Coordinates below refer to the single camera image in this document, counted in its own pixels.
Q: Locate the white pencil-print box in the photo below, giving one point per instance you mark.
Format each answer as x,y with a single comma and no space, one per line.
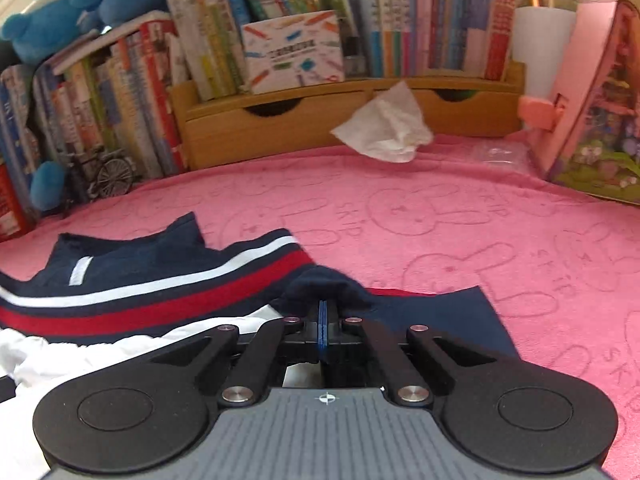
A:
292,55

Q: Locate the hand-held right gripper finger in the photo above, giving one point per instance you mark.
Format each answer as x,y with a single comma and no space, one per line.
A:
320,335
326,340

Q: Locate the clear plastic bag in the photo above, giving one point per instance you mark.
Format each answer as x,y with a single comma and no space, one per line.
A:
500,154

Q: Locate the crumpled white tissue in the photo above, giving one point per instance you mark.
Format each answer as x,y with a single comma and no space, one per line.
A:
385,125

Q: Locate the black model bicycle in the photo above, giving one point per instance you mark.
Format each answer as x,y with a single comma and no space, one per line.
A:
114,177

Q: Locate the pink picture box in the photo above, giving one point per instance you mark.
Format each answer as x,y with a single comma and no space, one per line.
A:
600,110

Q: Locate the wooden drawer organizer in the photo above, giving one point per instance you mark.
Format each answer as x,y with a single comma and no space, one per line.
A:
300,130

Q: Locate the blue plush ball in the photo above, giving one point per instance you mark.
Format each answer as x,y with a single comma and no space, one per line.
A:
47,185

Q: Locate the pink rabbit-print blanket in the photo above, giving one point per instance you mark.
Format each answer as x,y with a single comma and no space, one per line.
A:
425,240

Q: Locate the row of thin blue booklets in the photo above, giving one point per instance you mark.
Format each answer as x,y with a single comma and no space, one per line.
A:
15,125

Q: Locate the large blue plush toy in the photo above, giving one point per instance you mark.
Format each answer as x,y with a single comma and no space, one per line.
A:
50,15

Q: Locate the navy and white jacket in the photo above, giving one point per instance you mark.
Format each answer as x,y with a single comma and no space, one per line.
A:
150,270

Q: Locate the row of slim colourful books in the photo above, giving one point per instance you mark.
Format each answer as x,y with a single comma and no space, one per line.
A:
400,25

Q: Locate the row of colourful storybooks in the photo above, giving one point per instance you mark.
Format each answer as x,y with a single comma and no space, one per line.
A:
110,100

